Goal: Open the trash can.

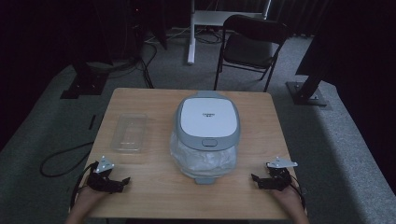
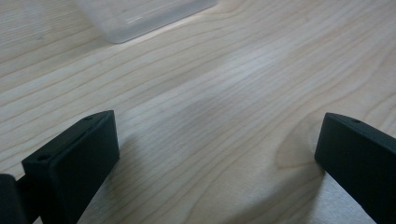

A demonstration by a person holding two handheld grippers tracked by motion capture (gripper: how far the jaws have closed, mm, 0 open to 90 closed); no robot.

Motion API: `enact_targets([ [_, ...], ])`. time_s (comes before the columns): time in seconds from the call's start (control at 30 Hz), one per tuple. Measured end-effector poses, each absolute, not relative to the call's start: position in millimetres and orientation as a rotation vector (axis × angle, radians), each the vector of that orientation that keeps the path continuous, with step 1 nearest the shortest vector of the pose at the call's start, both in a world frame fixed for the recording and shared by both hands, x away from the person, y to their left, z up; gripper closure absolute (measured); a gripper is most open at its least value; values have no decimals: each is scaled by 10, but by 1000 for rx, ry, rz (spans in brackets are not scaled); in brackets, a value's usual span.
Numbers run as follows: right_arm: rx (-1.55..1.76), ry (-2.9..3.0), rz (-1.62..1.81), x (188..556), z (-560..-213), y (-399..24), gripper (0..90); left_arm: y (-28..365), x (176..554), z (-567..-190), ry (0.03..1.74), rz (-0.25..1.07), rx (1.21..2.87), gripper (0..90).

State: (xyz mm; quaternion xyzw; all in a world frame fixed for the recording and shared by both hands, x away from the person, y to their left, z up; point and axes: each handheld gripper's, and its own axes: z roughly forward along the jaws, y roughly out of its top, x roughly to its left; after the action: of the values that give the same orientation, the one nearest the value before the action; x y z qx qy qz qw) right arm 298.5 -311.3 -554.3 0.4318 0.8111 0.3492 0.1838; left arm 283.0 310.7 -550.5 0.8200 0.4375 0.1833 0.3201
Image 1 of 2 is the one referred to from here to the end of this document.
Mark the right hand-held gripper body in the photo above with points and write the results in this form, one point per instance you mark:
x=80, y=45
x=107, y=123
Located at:
x=278, y=177

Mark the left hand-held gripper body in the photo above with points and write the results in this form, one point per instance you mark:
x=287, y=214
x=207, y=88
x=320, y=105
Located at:
x=102, y=182

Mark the clear plastic container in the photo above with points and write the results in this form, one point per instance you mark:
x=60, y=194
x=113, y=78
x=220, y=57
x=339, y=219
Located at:
x=129, y=133

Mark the grey bin with white lid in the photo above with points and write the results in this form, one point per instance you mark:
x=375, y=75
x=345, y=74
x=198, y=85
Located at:
x=207, y=121

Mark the person's left hand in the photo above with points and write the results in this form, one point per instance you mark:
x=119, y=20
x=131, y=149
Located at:
x=90, y=196

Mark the person's right hand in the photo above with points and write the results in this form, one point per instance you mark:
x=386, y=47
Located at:
x=288, y=197

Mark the white plastic bin liner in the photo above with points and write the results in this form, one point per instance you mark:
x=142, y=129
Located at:
x=202, y=161

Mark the small black strip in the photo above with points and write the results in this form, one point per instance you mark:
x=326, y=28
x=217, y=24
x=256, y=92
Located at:
x=92, y=122

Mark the black folding chair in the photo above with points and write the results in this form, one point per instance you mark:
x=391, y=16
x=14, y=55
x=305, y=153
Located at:
x=249, y=46

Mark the black stand with base plate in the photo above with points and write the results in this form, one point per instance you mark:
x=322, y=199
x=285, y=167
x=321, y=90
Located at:
x=306, y=93
x=84, y=82

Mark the white desk frame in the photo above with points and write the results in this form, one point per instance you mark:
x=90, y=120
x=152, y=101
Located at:
x=194, y=31

